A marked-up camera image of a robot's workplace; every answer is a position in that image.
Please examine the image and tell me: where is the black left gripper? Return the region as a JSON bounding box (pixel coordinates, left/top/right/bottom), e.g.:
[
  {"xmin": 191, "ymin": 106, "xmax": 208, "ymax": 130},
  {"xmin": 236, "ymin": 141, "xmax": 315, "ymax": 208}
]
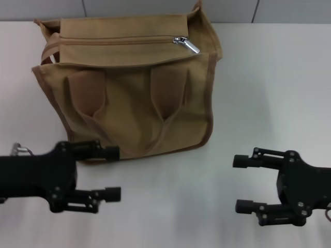
[{"xmin": 0, "ymin": 139, "xmax": 122, "ymax": 214}]

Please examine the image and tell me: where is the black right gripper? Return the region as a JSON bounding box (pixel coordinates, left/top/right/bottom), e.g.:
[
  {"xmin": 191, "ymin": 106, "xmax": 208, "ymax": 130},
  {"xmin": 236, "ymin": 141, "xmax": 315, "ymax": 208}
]
[{"xmin": 232, "ymin": 147, "xmax": 331, "ymax": 226}]

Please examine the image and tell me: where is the khaki canvas food bag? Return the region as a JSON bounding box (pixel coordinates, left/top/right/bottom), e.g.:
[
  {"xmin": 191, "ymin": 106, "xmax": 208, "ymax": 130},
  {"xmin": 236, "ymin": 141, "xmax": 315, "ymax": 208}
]
[{"xmin": 31, "ymin": 0, "xmax": 224, "ymax": 162}]

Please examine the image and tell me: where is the silver zipper pull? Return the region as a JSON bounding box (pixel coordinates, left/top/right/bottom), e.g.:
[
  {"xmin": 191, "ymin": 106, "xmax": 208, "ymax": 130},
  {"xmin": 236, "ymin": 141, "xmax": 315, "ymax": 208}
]
[{"xmin": 172, "ymin": 36, "xmax": 201, "ymax": 55}]

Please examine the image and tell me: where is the left gripper cable with plug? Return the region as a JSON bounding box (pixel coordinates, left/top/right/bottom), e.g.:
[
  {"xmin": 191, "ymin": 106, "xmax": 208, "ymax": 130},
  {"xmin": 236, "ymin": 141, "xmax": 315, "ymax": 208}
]
[{"xmin": 9, "ymin": 142, "xmax": 35, "ymax": 157}]

